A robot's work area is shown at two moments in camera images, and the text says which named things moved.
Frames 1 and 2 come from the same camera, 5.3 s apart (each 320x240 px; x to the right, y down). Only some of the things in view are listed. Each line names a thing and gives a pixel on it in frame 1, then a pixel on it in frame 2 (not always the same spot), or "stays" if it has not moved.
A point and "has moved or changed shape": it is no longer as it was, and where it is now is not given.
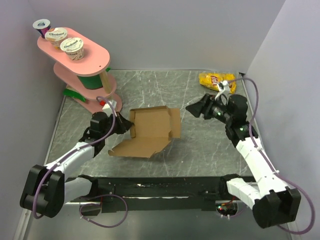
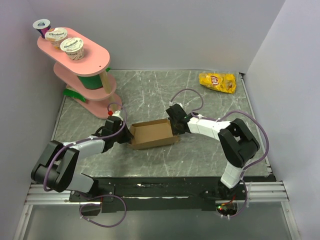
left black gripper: x=124 y=124 → x=128 y=136
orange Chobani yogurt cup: x=56 y=36 stays
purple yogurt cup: x=42 y=25 stays
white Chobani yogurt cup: x=74 y=47 stays
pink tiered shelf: x=88 y=78 stays
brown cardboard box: x=152 y=128 has moved or changed shape
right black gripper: x=203 y=106 → x=176 y=132
